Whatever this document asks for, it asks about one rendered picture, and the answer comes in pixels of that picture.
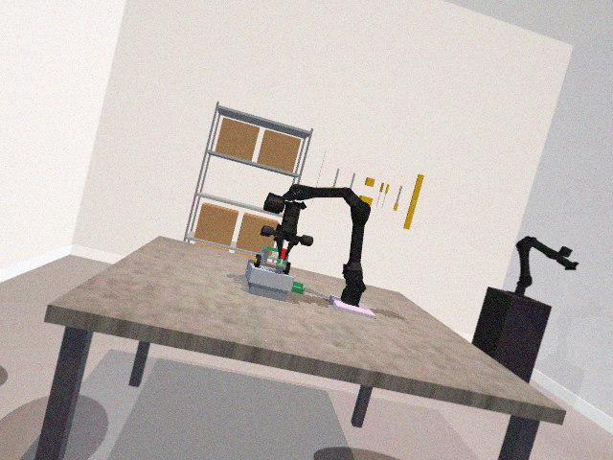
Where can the green tray rim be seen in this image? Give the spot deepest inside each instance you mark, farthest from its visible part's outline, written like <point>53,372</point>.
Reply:
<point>298,290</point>

